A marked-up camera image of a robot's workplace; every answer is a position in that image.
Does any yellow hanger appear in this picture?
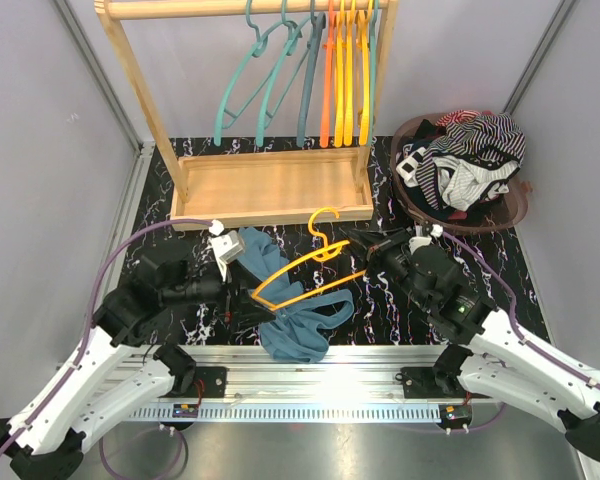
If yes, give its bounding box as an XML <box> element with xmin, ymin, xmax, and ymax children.
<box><xmin>354</xmin><ymin>1</ymin><xmax>374</xmax><ymax>146</ymax></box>
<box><xmin>334</xmin><ymin>1</ymin><xmax>353</xmax><ymax>148</ymax></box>
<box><xmin>251</xmin><ymin>207</ymin><xmax>369</xmax><ymax>312</ymax></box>

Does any grey-blue hanger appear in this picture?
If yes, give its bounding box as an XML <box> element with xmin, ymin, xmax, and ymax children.
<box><xmin>296</xmin><ymin>1</ymin><xmax>327</xmax><ymax>147</ymax></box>

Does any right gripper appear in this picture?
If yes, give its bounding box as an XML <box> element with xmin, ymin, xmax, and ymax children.
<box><xmin>338</xmin><ymin>228</ymin><xmax>431</xmax><ymax>309</ymax></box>

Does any blue tank top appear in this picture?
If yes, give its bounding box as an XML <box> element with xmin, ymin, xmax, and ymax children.
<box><xmin>238</xmin><ymin>227</ymin><xmax>354</xmax><ymax>364</ymax></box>

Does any brown laundry basket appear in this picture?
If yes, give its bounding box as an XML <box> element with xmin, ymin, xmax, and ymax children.
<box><xmin>389</xmin><ymin>113</ymin><xmax>528</xmax><ymax>236</ymax></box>

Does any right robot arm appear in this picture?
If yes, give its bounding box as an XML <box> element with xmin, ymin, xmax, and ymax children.
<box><xmin>347</xmin><ymin>229</ymin><xmax>600</xmax><ymax>463</ymax></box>

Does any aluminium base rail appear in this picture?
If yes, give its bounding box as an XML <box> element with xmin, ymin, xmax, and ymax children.
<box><xmin>27</xmin><ymin>144</ymin><xmax>586</xmax><ymax>480</ymax></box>

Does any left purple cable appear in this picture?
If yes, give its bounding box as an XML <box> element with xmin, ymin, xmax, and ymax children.
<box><xmin>0</xmin><ymin>218</ymin><xmax>221</xmax><ymax>479</ymax></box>

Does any purple cable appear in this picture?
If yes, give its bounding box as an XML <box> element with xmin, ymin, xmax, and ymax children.
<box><xmin>0</xmin><ymin>218</ymin><xmax>221</xmax><ymax>479</ymax></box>
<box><xmin>439</xmin><ymin>229</ymin><xmax>600</xmax><ymax>434</ymax></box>

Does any black white wide-striped tank top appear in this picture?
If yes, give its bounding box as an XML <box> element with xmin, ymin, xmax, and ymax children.
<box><xmin>396</xmin><ymin>141</ymin><xmax>435</xmax><ymax>188</ymax></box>

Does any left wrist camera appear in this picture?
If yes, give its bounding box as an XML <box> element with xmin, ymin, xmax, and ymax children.
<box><xmin>209</xmin><ymin>230</ymin><xmax>245</xmax><ymax>283</ymax></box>

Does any red striped garment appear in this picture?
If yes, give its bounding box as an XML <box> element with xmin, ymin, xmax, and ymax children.
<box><xmin>435</xmin><ymin>109</ymin><xmax>492</xmax><ymax>128</ymax></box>

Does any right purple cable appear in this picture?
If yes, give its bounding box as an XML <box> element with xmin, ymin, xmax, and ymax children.
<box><xmin>439</xmin><ymin>229</ymin><xmax>600</xmax><ymax>434</ymax></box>

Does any black marble mat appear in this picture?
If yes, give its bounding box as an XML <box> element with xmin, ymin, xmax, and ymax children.
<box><xmin>122</xmin><ymin>136</ymin><xmax>550</xmax><ymax>346</ymax></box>

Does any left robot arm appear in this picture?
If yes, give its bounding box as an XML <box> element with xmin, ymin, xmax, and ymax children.
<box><xmin>0</xmin><ymin>231</ymin><xmax>261</xmax><ymax>479</ymax></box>

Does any thin-striped black tank top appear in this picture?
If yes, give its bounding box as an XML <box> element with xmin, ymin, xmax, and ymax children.
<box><xmin>415</xmin><ymin>113</ymin><xmax>526</xmax><ymax>212</ymax></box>

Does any orange hanger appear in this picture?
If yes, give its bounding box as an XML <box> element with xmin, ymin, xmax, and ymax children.
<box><xmin>319</xmin><ymin>0</ymin><xmax>336</xmax><ymax>148</ymax></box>

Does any wooden clothes rack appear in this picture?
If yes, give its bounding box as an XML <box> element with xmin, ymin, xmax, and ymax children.
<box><xmin>94</xmin><ymin>1</ymin><xmax>398</xmax><ymax>231</ymax></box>

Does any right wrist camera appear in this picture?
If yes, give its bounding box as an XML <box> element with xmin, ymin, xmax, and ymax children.
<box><xmin>408</xmin><ymin>224</ymin><xmax>443</xmax><ymax>254</ymax></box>

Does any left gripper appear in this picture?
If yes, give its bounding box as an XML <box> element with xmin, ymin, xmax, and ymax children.
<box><xmin>164</xmin><ymin>256</ymin><xmax>277</xmax><ymax>331</ymax></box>

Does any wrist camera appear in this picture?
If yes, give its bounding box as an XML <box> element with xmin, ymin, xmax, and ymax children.
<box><xmin>408</xmin><ymin>224</ymin><xmax>443</xmax><ymax>254</ymax></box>
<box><xmin>209</xmin><ymin>230</ymin><xmax>245</xmax><ymax>283</ymax></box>

